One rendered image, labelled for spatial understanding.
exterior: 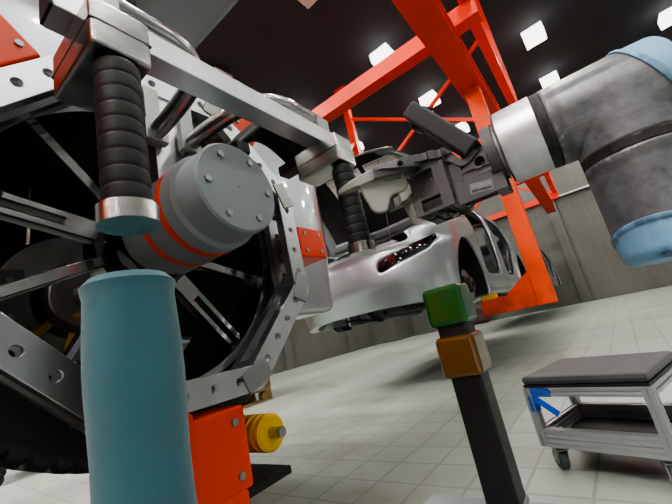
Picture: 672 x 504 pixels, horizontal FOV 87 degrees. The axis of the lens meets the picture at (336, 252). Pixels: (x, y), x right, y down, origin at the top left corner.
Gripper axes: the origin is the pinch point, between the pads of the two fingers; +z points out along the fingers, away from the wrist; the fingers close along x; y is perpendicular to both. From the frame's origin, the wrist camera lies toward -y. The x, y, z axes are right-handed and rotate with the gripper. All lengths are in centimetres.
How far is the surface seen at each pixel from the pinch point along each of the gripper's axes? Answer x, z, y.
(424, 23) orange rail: 221, 20, -215
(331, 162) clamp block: -2.5, 2.8, -7.2
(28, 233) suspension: -20, 89, -24
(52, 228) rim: -30.3, 33.6, -3.8
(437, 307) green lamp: -11.3, -10.9, 19.0
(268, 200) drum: -12.2, 8.5, -1.0
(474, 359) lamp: -11.3, -13.0, 24.5
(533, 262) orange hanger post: 347, 18, -10
